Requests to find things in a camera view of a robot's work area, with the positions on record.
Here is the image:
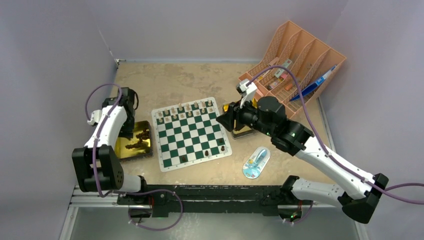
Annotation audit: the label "purple cable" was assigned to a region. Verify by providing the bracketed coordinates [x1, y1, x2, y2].
[84, 82, 184, 232]
[246, 65, 424, 206]

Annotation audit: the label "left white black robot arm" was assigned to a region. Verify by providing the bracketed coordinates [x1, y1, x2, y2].
[71, 87, 149, 205]

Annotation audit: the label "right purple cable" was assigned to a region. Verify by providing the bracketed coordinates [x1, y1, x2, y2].
[246, 65, 424, 206]

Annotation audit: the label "blue packaged toy blister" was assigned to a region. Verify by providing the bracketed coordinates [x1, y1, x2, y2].
[242, 146, 271, 180]

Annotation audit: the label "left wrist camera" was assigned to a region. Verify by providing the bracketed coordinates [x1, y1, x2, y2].
[87, 109, 102, 126]

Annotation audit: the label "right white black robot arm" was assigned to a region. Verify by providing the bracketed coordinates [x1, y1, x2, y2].
[216, 96, 389, 224]

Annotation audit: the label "peach plastic file organizer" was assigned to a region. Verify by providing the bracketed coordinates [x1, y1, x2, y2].
[238, 21, 347, 119]

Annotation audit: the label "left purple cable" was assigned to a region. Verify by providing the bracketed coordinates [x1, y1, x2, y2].
[84, 82, 184, 232]

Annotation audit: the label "right gold tin tray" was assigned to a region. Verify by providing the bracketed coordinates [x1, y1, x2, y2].
[222, 103, 255, 139]

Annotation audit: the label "white chess pieces row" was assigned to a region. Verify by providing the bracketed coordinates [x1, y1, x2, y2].
[151, 97, 219, 124]

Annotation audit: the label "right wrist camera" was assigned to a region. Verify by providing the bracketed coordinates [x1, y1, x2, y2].
[236, 78, 258, 109]

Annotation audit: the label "dark pieces in tray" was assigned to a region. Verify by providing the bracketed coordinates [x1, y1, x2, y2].
[125, 128, 151, 150]

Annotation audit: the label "teal white box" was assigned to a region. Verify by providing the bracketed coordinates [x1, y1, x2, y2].
[274, 58, 294, 79]

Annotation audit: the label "left gold tin tray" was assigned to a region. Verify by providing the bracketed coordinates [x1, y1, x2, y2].
[114, 120, 154, 162]

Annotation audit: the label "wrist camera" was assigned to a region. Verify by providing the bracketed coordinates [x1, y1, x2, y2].
[87, 109, 102, 126]
[236, 78, 258, 109]

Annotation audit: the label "gold tin tray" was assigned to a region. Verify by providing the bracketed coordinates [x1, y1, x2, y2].
[114, 120, 154, 162]
[222, 103, 255, 139]

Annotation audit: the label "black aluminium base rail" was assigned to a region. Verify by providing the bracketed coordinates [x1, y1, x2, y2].
[70, 184, 312, 218]

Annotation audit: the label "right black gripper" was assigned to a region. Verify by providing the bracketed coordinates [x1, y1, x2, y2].
[217, 95, 275, 137]

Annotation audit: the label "green white chess board mat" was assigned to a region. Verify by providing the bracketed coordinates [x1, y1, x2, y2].
[152, 118, 233, 172]

